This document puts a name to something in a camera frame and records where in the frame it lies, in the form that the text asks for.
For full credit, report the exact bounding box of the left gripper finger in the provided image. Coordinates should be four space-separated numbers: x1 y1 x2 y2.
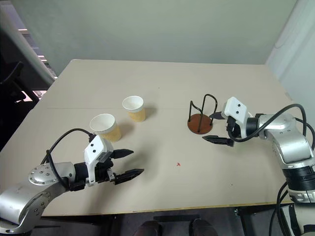
112 148 134 160
115 168 145 185

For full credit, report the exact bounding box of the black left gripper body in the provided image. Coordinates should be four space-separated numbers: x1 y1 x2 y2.
94 152 118 185

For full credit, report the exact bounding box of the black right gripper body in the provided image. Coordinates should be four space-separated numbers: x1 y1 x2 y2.
225 115 244 141

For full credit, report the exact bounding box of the ribbed tan paper cup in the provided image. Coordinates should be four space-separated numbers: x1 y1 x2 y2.
122 95 147 123
89 113 123 144

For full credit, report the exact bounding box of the dark rounded shoe shape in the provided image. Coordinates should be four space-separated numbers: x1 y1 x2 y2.
188 218 215 236

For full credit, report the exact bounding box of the black office chair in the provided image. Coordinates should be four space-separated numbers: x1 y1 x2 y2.
0 60 40 151

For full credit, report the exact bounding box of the white slanted beam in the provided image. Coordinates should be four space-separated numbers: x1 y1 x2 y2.
0 0 56 86

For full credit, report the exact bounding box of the brown base wire cup holder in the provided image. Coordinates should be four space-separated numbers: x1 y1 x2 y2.
187 93 219 135

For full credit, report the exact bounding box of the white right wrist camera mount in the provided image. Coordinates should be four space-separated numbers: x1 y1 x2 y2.
222 96 250 139

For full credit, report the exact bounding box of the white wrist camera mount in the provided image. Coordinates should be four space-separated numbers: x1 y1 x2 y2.
222 96 250 139
84 134 115 187

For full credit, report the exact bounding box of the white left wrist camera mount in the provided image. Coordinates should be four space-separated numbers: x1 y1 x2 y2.
84 134 115 187

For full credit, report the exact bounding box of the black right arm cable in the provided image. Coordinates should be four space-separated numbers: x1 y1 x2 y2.
227 103 315 148

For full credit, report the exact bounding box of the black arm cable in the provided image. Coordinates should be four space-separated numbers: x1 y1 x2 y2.
40 128 96 190
227 103 315 148

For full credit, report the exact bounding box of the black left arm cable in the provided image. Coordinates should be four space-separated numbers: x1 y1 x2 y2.
40 128 96 190

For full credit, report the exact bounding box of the black robot body cable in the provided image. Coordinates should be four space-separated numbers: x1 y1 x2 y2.
268 181 296 236

